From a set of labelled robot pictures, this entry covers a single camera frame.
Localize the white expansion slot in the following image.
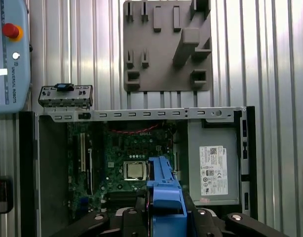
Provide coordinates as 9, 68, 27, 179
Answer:
79, 132, 86, 171

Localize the hard disk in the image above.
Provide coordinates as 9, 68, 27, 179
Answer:
146, 156, 191, 237

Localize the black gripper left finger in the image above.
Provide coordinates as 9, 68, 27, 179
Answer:
51, 190, 149, 237

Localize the black device red display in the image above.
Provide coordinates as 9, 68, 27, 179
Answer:
0, 175, 14, 213

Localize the grey parts rack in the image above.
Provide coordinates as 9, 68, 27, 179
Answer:
123, 0, 213, 92

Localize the silver CPU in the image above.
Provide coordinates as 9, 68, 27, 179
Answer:
126, 162, 149, 180

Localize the black RAM slot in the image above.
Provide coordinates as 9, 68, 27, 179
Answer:
107, 191, 140, 198
107, 197, 139, 206

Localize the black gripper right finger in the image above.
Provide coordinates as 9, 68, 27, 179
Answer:
183, 192, 287, 237

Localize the grey power supply unit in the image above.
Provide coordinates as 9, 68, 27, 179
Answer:
187, 119, 241, 205

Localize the pale blue teach pendant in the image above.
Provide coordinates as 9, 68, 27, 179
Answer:
0, 0, 33, 115

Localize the green motherboard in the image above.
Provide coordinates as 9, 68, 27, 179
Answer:
66, 120, 182, 220

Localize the black PC case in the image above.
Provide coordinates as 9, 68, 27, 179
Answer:
18, 105, 259, 237

